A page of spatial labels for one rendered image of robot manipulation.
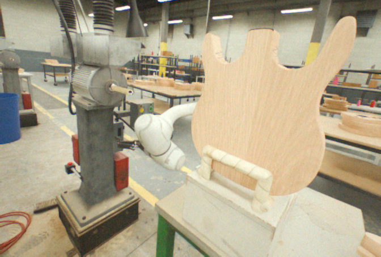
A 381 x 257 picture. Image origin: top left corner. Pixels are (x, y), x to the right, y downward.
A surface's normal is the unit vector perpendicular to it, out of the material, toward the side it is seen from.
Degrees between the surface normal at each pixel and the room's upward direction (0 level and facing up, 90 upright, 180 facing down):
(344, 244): 0
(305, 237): 0
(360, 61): 90
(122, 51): 90
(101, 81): 87
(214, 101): 90
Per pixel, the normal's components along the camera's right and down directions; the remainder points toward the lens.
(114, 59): 0.77, 0.24
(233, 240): -0.65, 0.14
